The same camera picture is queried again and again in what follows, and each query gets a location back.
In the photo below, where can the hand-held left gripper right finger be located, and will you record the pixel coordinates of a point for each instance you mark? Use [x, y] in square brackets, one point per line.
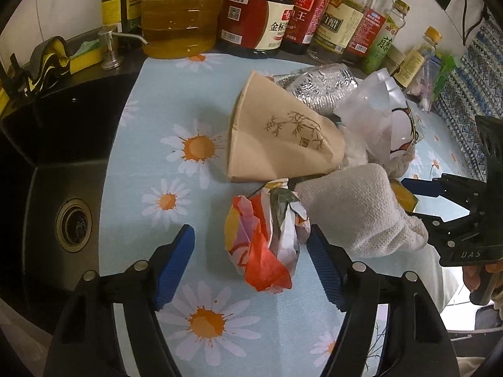
[326, 271]

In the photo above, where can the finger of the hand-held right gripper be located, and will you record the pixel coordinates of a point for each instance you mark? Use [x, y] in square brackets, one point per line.
[436, 226]
[422, 187]

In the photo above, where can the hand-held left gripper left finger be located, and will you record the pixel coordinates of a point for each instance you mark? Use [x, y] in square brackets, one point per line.
[177, 267]

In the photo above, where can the orange paper wrapper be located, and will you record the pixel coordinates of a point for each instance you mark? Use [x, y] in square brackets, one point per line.
[259, 251]

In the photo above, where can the white cloth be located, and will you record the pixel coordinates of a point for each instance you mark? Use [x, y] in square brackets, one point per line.
[353, 204]

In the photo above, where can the brown paper bag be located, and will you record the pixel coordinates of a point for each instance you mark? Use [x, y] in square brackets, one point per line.
[267, 141]

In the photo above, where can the person's right hand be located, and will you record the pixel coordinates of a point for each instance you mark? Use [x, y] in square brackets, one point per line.
[470, 280]

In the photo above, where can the crumpled clear plastic bag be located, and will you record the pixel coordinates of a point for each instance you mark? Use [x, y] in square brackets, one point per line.
[365, 106]

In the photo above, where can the daisy print blue tablecloth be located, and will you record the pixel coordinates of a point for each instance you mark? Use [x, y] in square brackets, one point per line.
[157, 165]

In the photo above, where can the sink drain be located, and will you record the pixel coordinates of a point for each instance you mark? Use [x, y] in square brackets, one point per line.
[74, 224]

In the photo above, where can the blue patterned cloth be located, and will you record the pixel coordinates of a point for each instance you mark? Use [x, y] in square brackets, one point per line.
[471, 86]

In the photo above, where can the green packet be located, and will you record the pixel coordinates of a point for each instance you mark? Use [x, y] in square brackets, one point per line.
[446, 74]

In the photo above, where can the yellow cap seasoning bottle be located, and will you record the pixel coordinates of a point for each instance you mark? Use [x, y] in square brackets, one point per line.
[412, 63]

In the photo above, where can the silver foil bag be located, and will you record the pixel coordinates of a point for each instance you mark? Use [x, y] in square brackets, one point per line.
[314, 84]

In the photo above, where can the black sink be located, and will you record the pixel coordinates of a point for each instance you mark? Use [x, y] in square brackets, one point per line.
[59, 157]

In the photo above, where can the red label clear bottle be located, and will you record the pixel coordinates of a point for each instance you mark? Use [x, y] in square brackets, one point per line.
[371, 27]

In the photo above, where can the clear vinegar bottle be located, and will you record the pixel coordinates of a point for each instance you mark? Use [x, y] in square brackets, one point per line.
[338, 23]

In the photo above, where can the soy sauce bottle red label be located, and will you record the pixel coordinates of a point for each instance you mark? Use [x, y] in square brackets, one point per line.
[310, 8]

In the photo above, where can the steel soap dispenser pump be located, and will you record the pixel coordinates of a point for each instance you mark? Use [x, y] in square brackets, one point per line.
[112, 49]

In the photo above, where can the yellow green sponge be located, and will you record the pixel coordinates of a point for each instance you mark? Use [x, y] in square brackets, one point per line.
[88, 57]

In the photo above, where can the dark sauce jar red label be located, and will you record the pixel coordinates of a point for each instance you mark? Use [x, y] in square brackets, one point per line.
[251, 19]

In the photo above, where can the black yellow cloth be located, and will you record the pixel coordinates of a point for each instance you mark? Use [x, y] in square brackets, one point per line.
[43, 66]

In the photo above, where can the large cooking oil jug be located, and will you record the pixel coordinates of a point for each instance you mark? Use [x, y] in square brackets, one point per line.
[177, 15]

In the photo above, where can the yellow green label oil bottle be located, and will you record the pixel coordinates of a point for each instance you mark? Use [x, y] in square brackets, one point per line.
[116, 4]

